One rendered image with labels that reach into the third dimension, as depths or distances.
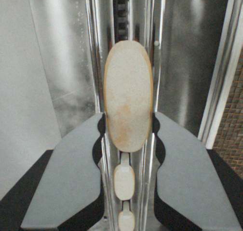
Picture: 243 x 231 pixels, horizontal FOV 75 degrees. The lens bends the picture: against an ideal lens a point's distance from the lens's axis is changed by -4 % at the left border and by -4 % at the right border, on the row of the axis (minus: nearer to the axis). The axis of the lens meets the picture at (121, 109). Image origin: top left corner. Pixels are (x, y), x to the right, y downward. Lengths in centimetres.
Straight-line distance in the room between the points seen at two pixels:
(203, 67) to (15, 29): 25
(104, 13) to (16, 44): 13
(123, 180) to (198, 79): 20
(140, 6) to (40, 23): 10
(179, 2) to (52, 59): 16
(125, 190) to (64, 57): 24
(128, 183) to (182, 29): 25
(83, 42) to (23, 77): 12
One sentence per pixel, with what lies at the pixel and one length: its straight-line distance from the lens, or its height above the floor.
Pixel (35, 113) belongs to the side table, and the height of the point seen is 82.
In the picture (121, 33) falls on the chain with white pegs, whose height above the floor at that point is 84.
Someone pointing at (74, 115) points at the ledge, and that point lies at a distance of 22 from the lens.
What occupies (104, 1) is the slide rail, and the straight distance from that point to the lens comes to 19.
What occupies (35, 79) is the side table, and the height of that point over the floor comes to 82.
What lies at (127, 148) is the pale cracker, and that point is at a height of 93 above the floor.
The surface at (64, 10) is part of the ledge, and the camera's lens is 19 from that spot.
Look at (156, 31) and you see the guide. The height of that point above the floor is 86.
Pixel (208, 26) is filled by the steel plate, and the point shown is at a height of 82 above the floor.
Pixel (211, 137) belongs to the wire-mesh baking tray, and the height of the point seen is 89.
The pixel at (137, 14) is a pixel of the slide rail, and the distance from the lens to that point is 19.
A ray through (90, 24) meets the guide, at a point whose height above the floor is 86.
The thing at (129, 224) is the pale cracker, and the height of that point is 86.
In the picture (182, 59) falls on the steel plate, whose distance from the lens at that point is 24.
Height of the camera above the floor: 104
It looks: 61 degrees down
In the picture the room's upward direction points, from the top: 176 degrees counter-clockwise
